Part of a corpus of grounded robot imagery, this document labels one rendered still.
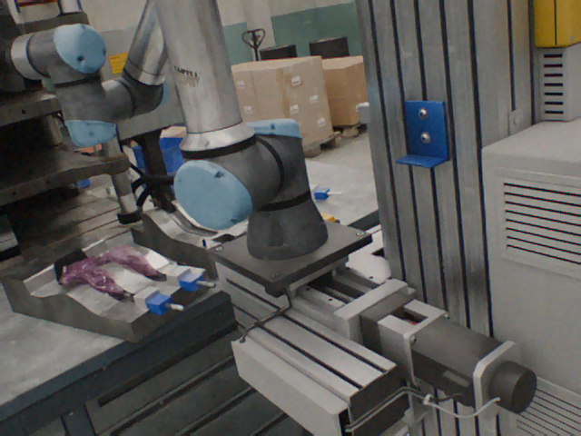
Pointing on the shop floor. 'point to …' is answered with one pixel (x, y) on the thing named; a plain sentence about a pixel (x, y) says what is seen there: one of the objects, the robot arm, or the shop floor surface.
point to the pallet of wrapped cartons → (288, 97)
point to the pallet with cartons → (346, 94)
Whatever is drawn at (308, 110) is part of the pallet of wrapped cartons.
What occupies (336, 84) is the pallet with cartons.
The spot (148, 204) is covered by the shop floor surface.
